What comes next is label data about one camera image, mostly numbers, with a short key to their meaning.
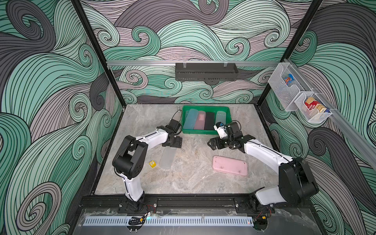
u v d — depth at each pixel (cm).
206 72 96
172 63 95
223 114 112
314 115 63
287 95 83
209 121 111
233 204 74
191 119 107
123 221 70
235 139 67
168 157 91
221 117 111
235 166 84
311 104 66
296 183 42
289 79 83
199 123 107
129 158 48
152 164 86
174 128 76
